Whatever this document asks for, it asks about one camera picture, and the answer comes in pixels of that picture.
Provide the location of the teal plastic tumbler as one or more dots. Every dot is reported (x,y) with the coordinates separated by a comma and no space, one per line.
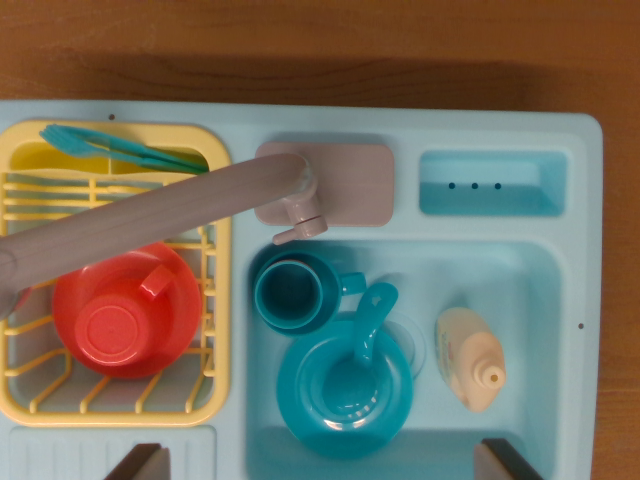
(287,297)

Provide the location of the yellow dish rack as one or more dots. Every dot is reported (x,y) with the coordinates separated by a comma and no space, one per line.
(222,280)

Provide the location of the light blue toy sink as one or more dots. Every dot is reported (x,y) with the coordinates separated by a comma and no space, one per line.
(480,280)

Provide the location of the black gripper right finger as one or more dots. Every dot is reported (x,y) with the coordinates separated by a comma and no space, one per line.
(500,462)

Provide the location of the teal plastic knife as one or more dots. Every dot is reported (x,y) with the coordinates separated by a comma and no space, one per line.
(165,157)

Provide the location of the teal plastic spoon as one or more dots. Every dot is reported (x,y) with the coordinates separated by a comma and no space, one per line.
(372,315)

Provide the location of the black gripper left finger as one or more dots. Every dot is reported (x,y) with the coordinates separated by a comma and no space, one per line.
(147,465)

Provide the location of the teal plastic fork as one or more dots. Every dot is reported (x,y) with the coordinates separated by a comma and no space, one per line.
(67,140)

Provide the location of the cream detergent bottle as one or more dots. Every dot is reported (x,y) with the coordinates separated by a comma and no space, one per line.
(472,357)

